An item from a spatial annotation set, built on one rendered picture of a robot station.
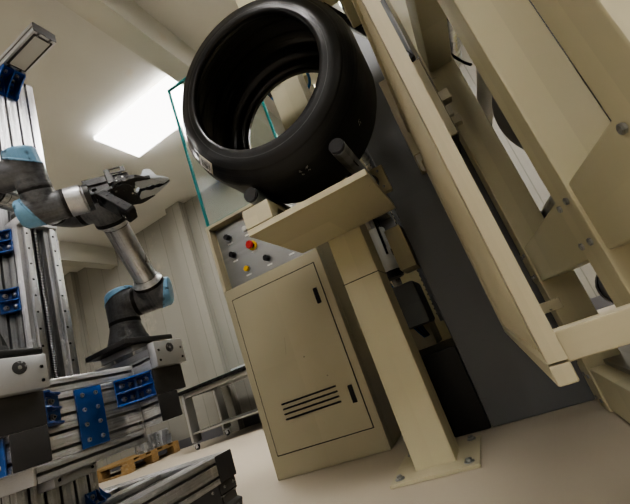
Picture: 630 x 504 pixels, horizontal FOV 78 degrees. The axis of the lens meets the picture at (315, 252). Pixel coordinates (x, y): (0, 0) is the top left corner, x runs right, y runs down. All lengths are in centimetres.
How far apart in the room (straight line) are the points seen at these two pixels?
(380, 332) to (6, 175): 111
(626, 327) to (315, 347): 146
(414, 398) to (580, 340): 94
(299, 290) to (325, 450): 69
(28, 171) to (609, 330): 115
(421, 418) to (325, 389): 57
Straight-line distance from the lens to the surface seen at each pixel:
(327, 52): 114
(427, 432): 134
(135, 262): 159
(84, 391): 148
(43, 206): 116
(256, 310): 192
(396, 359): 131
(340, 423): 180
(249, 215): 111
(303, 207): 104
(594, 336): 43
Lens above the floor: 39
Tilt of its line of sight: 16 degrees up
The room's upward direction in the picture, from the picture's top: 20 degrees counter-clockwise
